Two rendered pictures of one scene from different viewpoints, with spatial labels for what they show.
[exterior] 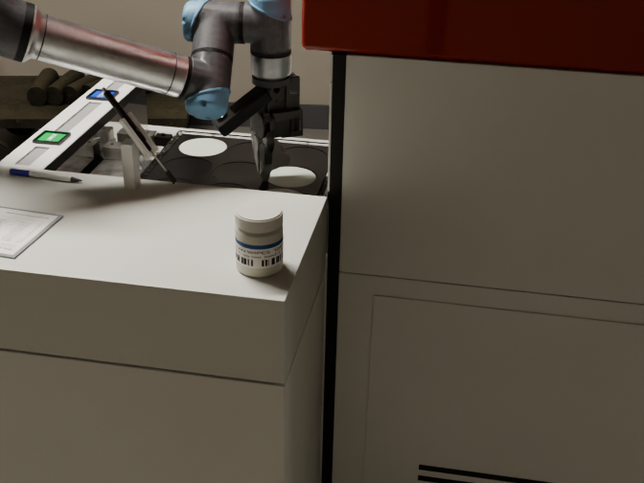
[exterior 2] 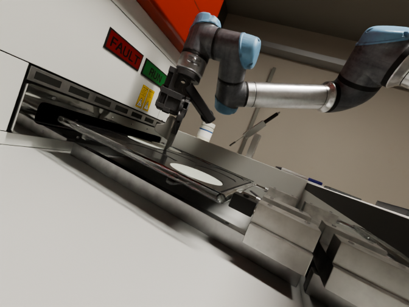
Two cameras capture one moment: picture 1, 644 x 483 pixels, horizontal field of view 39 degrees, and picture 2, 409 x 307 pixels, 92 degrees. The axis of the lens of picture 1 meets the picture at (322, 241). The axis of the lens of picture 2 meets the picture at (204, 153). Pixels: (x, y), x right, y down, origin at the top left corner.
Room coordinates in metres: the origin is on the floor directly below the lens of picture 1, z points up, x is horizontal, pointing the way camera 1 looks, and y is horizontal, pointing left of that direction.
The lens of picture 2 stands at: (2.14, 0.33, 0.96)
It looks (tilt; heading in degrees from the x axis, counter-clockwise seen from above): 3 degrees down; 192
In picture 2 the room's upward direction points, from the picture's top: 21 degrees clockwise
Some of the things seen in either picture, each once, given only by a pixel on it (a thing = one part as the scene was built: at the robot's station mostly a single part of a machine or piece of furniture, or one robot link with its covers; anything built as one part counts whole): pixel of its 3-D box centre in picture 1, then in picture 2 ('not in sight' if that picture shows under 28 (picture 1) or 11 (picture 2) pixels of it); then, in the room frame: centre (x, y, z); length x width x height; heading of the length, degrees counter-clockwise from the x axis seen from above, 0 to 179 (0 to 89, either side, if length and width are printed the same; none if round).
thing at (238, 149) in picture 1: (239, 172); (177, 157); (1.68, 0.17, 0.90); 0.34 x 0.34 x 0.01; 80
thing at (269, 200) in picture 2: (124, 150); (283, 211); (1.78, 0.42, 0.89); 0.08 x 0.03 x 0.03; 80
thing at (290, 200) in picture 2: not in sight; (281, 196); (1.54, 0.46, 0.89); 0.08 x 0.03 x 0.03; 80
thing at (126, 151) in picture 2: (259, 140); (125, 150); (1.86, 0.14, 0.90); 0.37 x 0.01 x 0.01; 80
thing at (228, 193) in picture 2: (152, 165); (244, 188); (1.71, 0.35, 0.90); 0.38 x 0.01 x 0.01; 170
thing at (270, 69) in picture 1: (270, 64); (190, 67); (1.64, 0.10, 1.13); 0.08 x 0.08 x 0.05
